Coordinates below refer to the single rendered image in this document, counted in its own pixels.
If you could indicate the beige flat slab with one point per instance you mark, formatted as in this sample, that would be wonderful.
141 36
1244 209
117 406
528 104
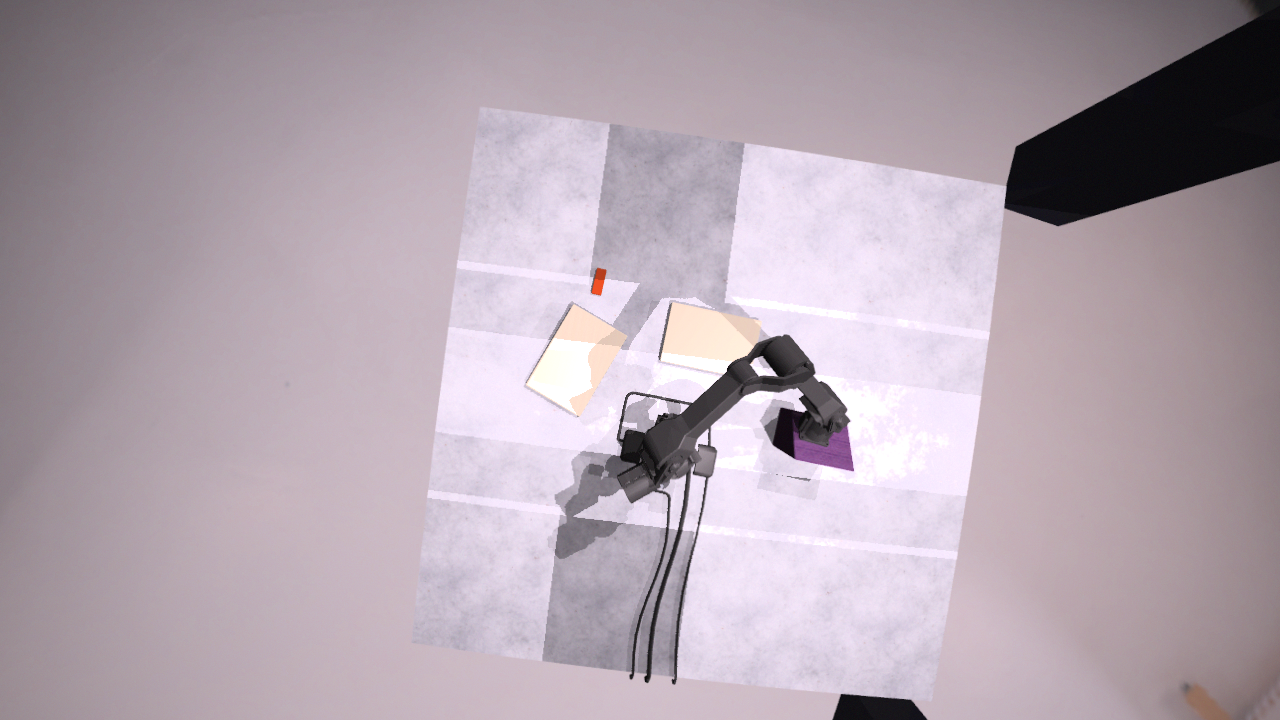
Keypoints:
576 360

